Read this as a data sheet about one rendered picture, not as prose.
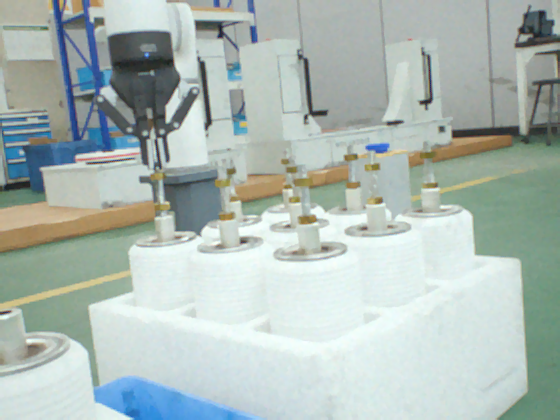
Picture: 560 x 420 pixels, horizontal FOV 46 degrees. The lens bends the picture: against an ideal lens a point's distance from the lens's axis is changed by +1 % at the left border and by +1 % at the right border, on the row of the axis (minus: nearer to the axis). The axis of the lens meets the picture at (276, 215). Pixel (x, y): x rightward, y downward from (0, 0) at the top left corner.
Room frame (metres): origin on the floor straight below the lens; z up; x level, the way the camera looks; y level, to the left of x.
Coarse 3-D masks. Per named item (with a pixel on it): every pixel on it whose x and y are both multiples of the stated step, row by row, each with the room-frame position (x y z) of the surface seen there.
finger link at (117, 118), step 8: (96, 96) 0.79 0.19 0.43; (104, 96) 0.79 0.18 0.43; (96, 104) 0.81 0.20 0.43; (104, 104) 0.79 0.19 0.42; (104, 112) 0.81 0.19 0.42; (112, 112) 0.79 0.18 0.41; (112, 120) 0.80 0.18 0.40; (120, 120) 0.79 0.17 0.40; (120, 128) 0.81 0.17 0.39; (128, 128) 0.80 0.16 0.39
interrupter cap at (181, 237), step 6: (180, 234) 0.84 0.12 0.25; (186, 234) 0.83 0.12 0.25; (192, 234) 0.83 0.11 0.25; (138, 240) 0.82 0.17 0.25; (144, 240) 0.82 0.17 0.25; (150, 240) 0.82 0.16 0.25; (156, 240) 0.83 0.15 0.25; (180, 240) 0.79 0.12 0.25; (186, 240) 0.79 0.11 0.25; (192, 240) 0.80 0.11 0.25; (144, 246) 0.79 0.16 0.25; (150, 246) 0.78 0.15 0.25; (156, 246) 0.78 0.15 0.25
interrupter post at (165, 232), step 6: (168, 216) 0.82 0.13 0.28; (156, 222) 0.81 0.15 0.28; (162, 222) 0.81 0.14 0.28; (168, 222) 0.81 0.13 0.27; (156, 228) 0.81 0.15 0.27; (162, 228) 0.81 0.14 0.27; (168, 228) 0.81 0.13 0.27; (156, 234) 0.81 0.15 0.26; (162, 234) 0.81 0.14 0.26; (168, 234) 0.81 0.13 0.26; (174, 234) 0.81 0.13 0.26; (162, 240) 0.81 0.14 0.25; (168, 240) 0.81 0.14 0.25; (174, 240) 0.81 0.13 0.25
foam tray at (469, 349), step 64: (128, 320) 0.75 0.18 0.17; (192, 320) 0.70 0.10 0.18; (256, 320) 0.67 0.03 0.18; (384, 320) 0.63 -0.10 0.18; (448, 320) 0.69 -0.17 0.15; (512, 320) 0.80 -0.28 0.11; (192, 384) 0.68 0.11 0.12; (256, 384) 0.61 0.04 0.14; (320, 384) 0.55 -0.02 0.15; (384, 384) 0.60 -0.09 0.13; (448, 384) 0.68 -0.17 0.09; (512, 384) 0.79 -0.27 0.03
